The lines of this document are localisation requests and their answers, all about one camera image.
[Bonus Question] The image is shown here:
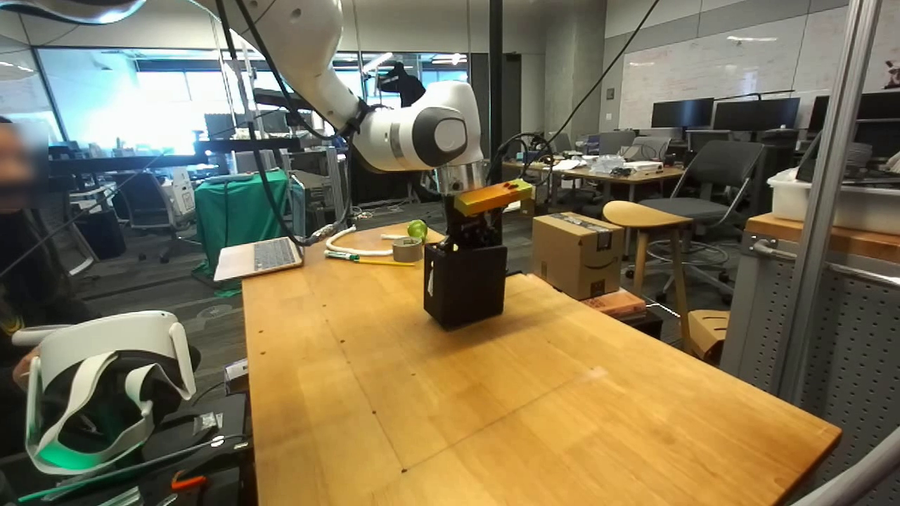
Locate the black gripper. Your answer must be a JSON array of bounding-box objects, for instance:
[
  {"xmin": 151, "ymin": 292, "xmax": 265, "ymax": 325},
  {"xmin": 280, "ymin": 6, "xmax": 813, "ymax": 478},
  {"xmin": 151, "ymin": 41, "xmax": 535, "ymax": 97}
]
[{"xmin": 442, "ymin": 204, "xmax": 505, "ymax": 252}]

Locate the black perforated basket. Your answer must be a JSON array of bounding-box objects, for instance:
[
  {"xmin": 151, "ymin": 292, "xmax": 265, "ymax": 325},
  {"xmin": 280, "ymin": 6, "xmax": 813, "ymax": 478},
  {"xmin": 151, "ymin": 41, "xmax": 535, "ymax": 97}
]
[{"xmin": 418, "ymin": 236, "xmax": 509, "ymax": 330}]

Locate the green ball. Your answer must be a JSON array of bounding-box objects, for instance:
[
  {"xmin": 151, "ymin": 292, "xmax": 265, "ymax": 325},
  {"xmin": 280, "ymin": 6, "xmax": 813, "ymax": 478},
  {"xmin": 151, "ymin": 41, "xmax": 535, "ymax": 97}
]
[{"xmin": 403, "ymin": 216, "xmax": 432, "ymax": 247}]

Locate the grey tape roll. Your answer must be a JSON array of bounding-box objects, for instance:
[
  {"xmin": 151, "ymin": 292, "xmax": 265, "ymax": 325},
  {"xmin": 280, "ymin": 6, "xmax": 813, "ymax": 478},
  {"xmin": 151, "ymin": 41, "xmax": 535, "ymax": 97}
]
[{"xmin": 388, "ymin": 239, "xmax": 425, "ymax": 264}]

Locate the cardboard box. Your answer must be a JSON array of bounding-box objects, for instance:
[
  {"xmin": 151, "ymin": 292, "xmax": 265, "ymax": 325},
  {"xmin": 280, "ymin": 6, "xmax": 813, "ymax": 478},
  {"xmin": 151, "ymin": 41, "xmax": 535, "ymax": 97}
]
[{"xmin": 529, "ymin": 209, "xmax": 623, "ymax": 302}]

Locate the wooden office desk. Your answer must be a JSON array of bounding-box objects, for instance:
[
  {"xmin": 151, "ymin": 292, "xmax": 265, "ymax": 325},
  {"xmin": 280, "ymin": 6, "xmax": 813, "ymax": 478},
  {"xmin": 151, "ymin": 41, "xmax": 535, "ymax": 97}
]
[{"xmin": 501, "ymin": 155, "xmax": 689, "ymax": 219}]

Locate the standing person in black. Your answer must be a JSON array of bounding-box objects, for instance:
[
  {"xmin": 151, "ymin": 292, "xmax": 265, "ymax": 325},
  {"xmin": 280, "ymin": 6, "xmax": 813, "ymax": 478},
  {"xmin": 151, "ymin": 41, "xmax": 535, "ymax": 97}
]
[{"xmin": 374, "ymin": 59, "xmax": 429, "ymax": 110}]

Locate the low wooden seat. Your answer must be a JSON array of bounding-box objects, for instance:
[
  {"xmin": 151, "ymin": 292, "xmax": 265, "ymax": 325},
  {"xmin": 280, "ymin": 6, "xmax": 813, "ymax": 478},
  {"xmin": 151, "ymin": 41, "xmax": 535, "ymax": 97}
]
[{"xmin": 581, "ymin": 285, "xmax": 680, "ymax": 330}]

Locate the wooden stool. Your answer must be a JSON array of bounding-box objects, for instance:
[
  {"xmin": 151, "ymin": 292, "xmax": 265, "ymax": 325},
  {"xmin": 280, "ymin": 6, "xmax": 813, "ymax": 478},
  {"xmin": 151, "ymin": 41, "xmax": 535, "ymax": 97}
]
[{"xmin": 598, "ymin": 198, "xmax": 696, "ymax": 319}]

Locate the black pole with base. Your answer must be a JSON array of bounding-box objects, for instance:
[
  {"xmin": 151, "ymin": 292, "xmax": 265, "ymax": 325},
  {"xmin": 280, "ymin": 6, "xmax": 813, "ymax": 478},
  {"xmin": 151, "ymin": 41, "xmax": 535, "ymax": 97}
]
[{"xmin": 474, "ymin": 0, "xmax": 519, "ymax": 283}]

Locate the silver laptop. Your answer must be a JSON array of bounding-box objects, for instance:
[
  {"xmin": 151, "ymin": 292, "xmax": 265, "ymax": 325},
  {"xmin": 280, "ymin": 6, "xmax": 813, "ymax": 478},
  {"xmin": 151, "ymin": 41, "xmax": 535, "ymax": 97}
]
[{"xmin": 210, "ymin": 232, "xmax": 308, "ymax": 285}]

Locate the green cloth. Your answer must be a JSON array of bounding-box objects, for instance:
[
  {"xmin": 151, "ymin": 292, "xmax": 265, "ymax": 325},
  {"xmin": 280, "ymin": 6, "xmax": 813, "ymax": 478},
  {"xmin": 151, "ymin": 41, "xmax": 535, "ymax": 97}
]
[{"xmin": 190, "ymin": 169, "xmax": 296, "ymax": 283}]

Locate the black computer monitor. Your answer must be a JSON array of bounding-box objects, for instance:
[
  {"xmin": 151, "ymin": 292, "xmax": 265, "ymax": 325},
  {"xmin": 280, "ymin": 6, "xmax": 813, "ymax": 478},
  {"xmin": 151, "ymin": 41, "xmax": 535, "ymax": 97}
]
[
  {"xmin": 650, "ymin": 94, "xmax": 716, "ymax": 131},
  {"xmin": 710, "ymin": 91, "xmax": 803, "ymax": 134},
  {"xmin": 806, "ymin": 87, "xmax": 900, "ymax": 163}
]

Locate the black mesh office chair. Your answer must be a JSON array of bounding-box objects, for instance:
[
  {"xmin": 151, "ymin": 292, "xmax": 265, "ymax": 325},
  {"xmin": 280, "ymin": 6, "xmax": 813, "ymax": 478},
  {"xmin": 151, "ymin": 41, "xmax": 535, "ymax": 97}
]
[{"xmin": 640, "ymin": 136, "xmax": 767, "ymax": 283}]

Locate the small wooden box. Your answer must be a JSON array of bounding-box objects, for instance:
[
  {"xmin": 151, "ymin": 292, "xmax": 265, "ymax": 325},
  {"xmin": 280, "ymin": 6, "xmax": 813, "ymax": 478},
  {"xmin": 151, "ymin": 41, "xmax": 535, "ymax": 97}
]
[{"xmin": 682, "ymin": 305, "xmax": 734, "ymax": 365}]

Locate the black padded office chair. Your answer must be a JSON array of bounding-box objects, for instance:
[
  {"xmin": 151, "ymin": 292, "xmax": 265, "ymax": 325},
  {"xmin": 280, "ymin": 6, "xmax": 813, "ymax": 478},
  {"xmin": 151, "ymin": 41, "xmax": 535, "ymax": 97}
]
[{"xmin": 110, "ymin": 169, "xmax": 194, "ymax": 266}]

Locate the white plastic tub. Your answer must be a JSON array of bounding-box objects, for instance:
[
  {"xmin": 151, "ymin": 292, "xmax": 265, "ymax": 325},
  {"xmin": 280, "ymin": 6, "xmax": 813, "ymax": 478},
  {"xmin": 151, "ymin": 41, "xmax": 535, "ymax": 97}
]
[{"xmin": 764, "ymin": 164, "xmax": 900, "ymax": 236}]

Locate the orange and black clamp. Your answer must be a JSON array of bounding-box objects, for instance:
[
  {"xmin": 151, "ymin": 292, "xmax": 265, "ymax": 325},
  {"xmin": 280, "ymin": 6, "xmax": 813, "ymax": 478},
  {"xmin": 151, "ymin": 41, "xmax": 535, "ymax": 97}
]
[{"xmin": 165, "ymin": 468, "xmax": 210, "ymax": 496}]

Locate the grey perforated metal cabinet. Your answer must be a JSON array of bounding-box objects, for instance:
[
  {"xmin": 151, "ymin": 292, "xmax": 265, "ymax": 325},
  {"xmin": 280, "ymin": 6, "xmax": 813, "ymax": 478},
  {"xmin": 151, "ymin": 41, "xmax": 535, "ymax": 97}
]
[{"xmin": 716, "ymin": 209, "xmax": 900, "ymax": 488}]

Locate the white VR headset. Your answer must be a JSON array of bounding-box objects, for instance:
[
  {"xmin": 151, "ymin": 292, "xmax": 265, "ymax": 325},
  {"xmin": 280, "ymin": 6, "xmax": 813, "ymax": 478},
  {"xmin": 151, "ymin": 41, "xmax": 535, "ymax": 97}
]
[{"xmin": 19, "ymin": 305, "xmax": 200, "ymax": 479}]

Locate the white coiled cable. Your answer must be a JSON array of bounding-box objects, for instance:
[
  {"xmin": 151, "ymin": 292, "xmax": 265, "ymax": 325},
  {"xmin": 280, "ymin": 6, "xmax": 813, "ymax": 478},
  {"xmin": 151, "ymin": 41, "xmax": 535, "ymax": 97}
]
[{"xmin": 320, "ymin": 222, "xmax": 403, "ymax": 266}]

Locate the black hanging cable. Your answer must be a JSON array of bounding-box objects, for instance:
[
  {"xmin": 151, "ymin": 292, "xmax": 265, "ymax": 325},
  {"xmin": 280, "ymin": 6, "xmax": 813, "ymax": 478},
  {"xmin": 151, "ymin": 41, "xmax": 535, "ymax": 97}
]
[{"xmin": 502, "ymin": 0, "xmax": 665, "ymax": 204}]

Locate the aluminium frame post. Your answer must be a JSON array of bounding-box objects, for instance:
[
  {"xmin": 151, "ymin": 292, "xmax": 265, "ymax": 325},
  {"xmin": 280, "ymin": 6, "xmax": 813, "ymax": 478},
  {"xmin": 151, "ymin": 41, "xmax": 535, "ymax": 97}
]
[{"xmin": 778, "ymin": 0, "xmax": 885, "ymax": 406}]

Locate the grey metal rail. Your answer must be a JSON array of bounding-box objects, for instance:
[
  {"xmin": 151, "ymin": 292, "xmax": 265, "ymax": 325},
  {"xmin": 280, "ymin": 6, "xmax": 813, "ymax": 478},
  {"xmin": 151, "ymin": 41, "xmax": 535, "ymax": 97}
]
[{"xmin": 791, "ymin": 425, "xmax": 900, "ymax": 506}]

